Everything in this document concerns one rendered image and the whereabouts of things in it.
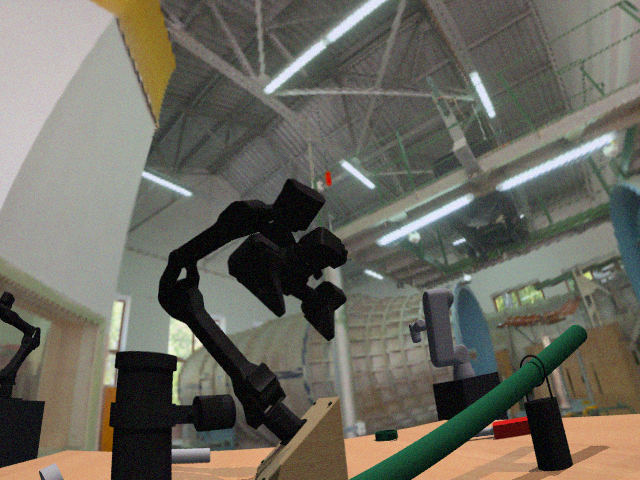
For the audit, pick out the dark green pipe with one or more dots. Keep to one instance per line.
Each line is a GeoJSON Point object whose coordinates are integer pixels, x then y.
{"type": "Point", "coordinates": [439, 443]}

